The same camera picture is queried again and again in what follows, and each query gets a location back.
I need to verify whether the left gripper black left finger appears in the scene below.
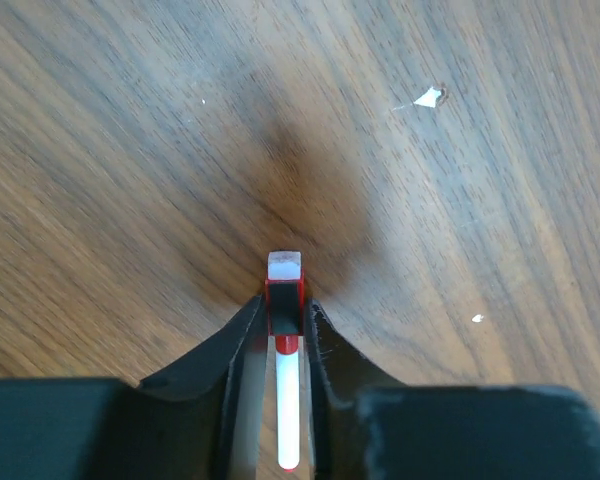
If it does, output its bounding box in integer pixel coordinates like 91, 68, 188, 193
0, 296, 267, 479

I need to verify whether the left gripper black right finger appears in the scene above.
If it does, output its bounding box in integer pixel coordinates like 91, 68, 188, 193
304, 300, 600, 479

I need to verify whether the red marker pen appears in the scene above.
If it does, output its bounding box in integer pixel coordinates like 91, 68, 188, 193
275, 335, 300, 471

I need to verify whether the red marker cap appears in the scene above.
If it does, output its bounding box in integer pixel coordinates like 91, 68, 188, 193
265, 251, 304, 336

